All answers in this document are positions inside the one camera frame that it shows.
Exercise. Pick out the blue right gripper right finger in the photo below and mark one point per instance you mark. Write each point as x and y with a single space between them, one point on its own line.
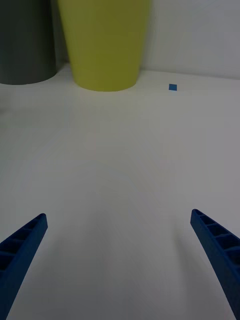
220 252

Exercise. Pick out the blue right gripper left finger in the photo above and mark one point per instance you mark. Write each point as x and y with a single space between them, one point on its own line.
18 260

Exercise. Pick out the grey plastic waste bin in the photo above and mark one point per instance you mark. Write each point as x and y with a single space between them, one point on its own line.
25 42

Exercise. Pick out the yellow-green plastic waste bin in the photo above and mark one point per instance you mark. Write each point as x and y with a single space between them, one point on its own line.
105 45

